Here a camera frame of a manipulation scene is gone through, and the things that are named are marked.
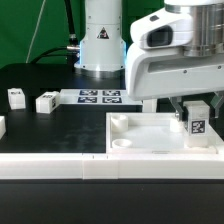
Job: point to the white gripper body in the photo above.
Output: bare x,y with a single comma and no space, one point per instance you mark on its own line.
164,73

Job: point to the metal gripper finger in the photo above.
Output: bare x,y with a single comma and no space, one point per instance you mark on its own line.
177,104
216,103

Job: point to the white square tabletop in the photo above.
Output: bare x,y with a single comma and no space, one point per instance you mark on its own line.
156,133

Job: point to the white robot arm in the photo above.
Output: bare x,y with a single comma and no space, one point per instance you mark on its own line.
196,26

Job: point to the white plate with tags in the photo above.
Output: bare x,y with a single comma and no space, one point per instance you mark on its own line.
96,97

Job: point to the white left fence wall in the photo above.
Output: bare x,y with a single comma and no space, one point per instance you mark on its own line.
2,126

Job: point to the white fence wall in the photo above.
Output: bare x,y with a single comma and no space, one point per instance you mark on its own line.
2,126
109,166

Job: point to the white front fence wall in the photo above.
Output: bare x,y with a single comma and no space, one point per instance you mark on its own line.
109,166

